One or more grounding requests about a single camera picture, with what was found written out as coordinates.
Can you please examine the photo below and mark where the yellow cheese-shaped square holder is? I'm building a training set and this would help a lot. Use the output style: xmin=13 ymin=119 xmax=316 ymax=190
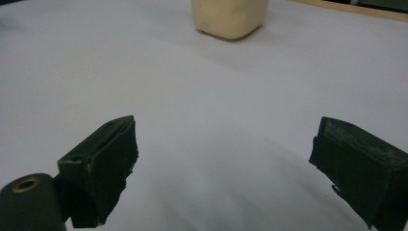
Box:
xmin=191 ymin=0 xmax=269 ymax=40

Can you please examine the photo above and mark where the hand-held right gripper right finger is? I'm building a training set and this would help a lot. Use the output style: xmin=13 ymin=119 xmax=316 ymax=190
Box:
xmin=309 ymin=115 xmax=408 ymax=231

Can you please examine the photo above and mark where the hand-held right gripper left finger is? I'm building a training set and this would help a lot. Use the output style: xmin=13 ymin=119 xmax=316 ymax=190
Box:
xmin=57 ymin=115 xmax=140 ymax=229

